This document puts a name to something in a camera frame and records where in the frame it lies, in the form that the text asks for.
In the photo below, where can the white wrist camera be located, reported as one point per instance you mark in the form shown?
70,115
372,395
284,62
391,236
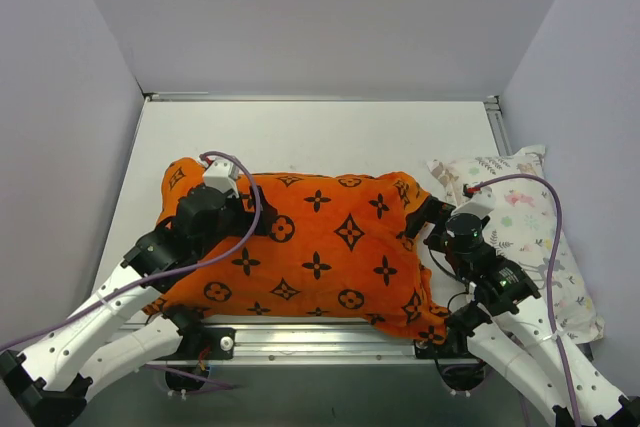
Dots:
222,175
479,202

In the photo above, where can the back aluminium rail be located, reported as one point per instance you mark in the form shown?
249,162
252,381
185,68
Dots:
242,97

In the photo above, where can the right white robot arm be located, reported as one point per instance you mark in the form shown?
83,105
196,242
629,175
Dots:
508,325

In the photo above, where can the aluminium rail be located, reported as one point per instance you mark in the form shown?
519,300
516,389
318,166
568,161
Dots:
334,343
498,127
242,97

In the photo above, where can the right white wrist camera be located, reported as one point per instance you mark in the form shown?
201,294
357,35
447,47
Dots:
479,202

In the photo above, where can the right aluminium rail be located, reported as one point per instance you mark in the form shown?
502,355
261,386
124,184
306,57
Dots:
498,127

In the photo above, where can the front aluminium rail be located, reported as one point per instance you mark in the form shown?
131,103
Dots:
334,343

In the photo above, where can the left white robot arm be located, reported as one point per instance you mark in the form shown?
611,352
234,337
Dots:
54,379

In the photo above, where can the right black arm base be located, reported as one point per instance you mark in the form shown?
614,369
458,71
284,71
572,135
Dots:
450,342

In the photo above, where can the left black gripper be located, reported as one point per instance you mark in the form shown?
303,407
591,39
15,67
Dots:
257,215

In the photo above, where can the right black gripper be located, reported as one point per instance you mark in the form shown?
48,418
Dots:
433,220

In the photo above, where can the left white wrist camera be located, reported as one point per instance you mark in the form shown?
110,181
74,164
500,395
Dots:
222,175

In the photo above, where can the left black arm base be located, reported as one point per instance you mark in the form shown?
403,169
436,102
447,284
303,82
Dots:
205,342

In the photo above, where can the orange black patterned pillowcase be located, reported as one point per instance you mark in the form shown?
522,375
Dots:
337,248

